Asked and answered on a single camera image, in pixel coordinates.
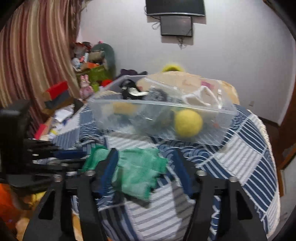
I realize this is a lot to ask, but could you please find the green knitted glove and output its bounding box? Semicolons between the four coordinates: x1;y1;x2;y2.
81;146;168;201

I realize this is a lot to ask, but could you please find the yellow cylindrical soft toy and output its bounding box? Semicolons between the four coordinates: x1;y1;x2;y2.
113;102;137;115

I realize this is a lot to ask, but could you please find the white soft cloth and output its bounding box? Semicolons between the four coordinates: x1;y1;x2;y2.
182;86;222;109

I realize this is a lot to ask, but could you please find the yellow felt ball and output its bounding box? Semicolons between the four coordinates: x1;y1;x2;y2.
174;109;203;138

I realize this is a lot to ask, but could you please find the clear plastic storage bin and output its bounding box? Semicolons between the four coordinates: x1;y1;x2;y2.
88;72;236;146

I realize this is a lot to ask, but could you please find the red shoe box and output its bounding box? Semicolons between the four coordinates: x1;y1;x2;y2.
42;81;68;101

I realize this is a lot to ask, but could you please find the blue white patterned tablecloth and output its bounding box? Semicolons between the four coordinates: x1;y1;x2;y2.
53;106;280;240

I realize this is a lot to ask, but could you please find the pink rabbit doll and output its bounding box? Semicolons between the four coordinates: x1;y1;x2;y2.
80;74;94;100

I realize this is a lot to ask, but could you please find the beige plush blanket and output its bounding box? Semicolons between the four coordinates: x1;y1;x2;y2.
137;71;240;105

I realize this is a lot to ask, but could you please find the green cardboard box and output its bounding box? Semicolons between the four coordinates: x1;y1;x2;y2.
75;66;112;84

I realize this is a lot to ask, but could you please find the dark purple garment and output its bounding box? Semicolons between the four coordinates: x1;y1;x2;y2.
116;69;148;79

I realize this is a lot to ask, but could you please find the striped red beige curtain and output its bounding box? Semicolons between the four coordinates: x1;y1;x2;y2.
0;0;84;110

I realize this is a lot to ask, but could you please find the green dinosaur plush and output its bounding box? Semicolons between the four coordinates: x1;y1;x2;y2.
88;43;116;76

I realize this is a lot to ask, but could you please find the yellow plush ring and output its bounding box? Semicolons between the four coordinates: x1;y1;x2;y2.
161;63;186;73

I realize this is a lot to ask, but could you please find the brown wooden door frame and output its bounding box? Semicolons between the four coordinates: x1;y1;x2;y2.
264;1;295;196

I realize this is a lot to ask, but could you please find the small wall monitor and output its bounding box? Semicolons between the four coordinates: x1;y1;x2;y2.
160;16;193;38

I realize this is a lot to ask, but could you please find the large wall television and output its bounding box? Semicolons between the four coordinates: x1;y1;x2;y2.
145;0;205;16

